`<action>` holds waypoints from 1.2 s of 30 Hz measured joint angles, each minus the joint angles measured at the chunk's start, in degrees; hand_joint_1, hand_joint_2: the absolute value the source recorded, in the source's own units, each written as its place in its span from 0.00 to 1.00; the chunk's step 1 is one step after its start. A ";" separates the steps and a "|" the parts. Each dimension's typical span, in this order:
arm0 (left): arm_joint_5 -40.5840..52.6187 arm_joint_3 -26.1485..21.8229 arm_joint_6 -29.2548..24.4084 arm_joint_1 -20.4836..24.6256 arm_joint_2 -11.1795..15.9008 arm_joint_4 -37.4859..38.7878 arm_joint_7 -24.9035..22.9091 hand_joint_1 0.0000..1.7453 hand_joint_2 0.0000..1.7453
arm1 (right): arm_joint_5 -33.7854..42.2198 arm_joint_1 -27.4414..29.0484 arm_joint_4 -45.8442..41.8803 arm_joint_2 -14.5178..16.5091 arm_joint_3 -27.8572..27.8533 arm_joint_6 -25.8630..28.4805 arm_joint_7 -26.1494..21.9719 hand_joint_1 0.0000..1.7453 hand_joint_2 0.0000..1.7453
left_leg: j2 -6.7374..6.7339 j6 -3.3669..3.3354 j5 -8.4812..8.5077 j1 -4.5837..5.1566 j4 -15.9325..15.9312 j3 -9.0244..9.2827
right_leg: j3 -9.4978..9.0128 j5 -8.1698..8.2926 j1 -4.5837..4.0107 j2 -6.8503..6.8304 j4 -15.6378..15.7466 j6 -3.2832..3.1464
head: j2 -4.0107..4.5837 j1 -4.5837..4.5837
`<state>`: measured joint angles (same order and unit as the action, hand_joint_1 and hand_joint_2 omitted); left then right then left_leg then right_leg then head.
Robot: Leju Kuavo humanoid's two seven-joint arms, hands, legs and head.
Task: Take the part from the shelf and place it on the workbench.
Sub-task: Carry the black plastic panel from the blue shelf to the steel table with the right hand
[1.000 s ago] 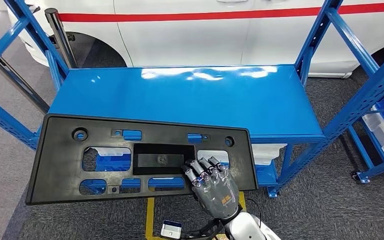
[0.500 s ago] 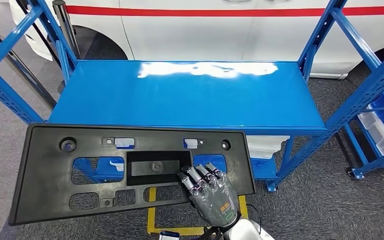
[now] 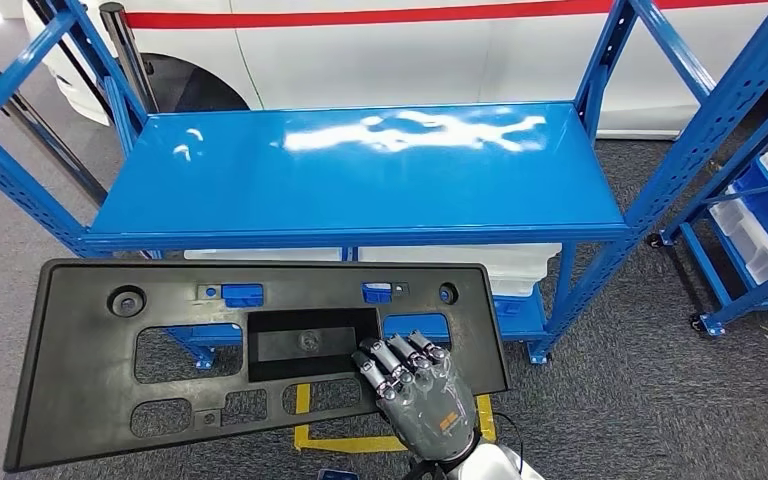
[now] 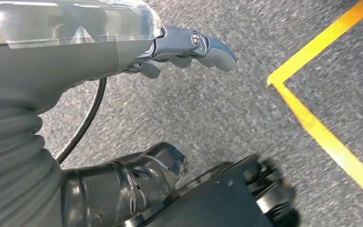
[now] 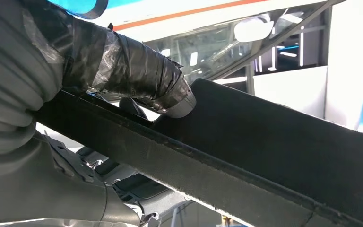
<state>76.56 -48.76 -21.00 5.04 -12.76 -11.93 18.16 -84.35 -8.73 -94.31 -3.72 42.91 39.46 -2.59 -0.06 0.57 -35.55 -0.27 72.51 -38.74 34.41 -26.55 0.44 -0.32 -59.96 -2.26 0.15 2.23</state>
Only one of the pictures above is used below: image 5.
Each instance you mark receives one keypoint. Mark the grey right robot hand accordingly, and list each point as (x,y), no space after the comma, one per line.
(131,69)

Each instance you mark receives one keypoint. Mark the white car red stripe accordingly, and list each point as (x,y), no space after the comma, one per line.
(184,25)

